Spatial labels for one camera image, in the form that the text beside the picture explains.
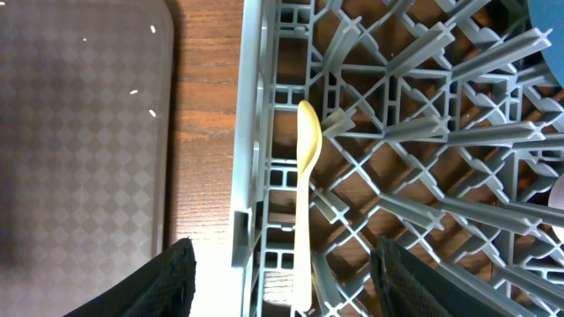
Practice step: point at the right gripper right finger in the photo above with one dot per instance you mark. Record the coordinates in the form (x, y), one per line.
(407, 287)

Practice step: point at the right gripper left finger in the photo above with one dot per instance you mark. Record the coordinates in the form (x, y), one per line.
(165, 286)

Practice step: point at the yellow plastic spoon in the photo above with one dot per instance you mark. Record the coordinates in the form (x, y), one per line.
(308, 150)

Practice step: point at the dark blue plate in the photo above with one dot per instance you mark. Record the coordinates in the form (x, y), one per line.
(547, 15)

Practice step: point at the pink cup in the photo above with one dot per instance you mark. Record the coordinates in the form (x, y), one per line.
(555, 200)

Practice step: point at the grey dishwasher rack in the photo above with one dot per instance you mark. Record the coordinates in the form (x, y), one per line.
(442, 130)

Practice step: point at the brown serving tray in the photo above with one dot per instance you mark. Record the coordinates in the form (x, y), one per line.
(85, 98)

